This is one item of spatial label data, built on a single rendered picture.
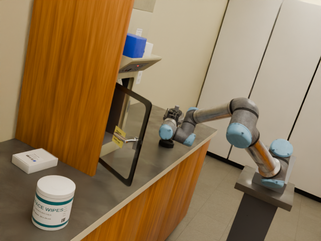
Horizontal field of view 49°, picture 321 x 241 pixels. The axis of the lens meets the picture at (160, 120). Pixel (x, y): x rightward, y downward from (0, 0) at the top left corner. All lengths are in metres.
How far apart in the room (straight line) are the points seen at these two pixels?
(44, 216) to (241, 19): 3.74
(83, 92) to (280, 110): 3.28
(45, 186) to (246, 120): 0.88
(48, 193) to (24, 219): 0.17
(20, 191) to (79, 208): 0.25
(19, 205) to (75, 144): 0.41
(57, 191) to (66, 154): 0.50
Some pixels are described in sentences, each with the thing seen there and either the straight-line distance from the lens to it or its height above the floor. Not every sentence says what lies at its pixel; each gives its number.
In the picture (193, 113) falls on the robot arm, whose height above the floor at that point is 1.26.
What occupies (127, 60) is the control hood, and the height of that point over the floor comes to 1.50.
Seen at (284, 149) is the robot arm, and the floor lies 1.22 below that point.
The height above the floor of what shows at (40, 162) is 0.98.
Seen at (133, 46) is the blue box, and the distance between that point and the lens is 1.56.
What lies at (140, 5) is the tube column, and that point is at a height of 1.73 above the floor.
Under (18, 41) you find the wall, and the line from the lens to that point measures 1.81.
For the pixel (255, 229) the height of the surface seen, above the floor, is 0.69.
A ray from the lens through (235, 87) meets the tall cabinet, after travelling 4.61.
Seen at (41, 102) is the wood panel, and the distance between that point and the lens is 1.78.
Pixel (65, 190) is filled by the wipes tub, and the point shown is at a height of 1.09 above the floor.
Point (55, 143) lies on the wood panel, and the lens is 1.77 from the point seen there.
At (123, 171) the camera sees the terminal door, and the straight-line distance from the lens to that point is 1.58.
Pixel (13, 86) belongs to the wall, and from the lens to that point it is 1.86.
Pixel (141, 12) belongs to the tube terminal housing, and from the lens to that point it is 1.77.
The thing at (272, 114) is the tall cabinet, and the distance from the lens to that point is 4.57.
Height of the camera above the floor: 1.76
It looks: 18 degrees down
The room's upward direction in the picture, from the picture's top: 15 degrees clockwise
